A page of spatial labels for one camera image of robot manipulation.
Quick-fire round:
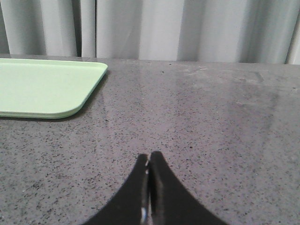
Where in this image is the grey pleated curtain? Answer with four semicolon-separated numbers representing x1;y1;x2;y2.
0;0;300;65

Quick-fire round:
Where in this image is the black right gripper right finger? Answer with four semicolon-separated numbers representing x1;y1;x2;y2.
149;151;226;225

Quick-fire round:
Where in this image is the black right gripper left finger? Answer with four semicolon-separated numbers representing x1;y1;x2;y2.
85;154;149;225

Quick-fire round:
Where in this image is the light green plastic tray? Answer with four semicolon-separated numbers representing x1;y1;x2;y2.
0;58;108;119

